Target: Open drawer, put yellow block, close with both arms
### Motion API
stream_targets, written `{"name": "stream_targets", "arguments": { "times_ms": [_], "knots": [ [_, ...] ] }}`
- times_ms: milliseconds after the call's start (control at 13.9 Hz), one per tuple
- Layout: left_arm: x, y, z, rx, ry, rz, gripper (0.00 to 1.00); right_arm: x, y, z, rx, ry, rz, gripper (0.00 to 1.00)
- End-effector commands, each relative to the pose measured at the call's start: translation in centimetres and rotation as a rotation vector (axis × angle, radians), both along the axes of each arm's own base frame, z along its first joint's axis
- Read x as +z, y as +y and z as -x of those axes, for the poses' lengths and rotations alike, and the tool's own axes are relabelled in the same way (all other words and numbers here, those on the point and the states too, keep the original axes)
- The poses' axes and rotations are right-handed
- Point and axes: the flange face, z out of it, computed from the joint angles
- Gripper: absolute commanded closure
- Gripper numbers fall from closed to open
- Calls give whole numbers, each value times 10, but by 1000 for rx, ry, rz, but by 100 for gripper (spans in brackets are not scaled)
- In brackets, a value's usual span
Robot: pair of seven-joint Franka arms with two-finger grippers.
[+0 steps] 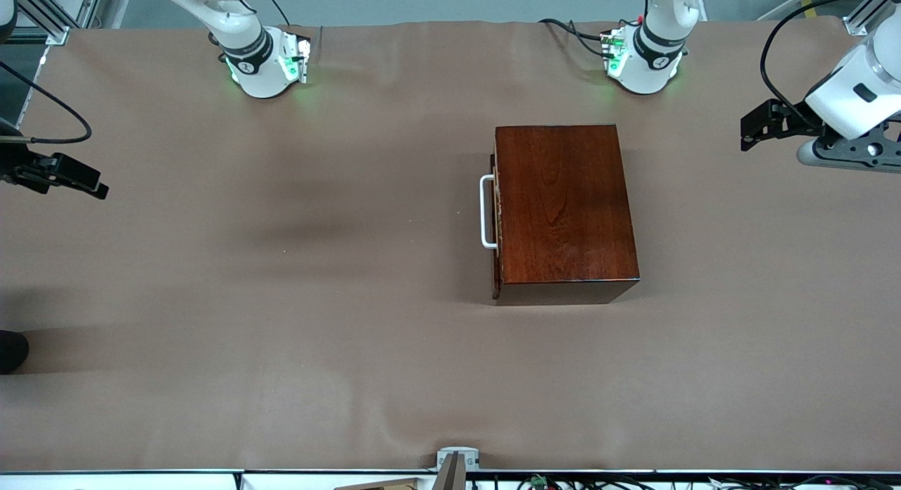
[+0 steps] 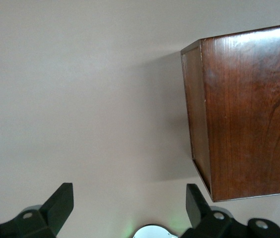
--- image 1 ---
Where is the dark wooden cabinet box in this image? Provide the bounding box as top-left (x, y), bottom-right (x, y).
top-left (495, 124), bottom-right (641, 306)

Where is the black rounded shoe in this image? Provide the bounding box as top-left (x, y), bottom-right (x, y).
top-left (0, 330), bottom-right (30, 375)

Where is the grey metal camera bracket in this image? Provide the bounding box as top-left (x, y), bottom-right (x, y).
top-left (433, 446), bottom-right (480, 490)

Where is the aluminium frame profile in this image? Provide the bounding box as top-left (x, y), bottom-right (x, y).
top-left (14, 0), bottom-right (71, 47)
top-left (843, 0), bottom-right (895, 37)

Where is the grey metal stand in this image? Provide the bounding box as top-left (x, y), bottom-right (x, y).
top-left (67, 0), bottom-right (134, 30)

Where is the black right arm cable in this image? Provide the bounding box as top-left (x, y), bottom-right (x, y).
top-left (0, 59), bottom-right (93, 144)

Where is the light wood drawer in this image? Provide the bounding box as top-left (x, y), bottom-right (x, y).
top-left (480, 127), bottom-right (502, 301)

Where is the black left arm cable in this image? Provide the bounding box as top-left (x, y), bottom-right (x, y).
top-left (760, 0), bottom-right (886, 128)

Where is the table cover sheet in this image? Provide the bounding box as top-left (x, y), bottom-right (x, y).
top-left (0, 18), bottom-right (901, 473)

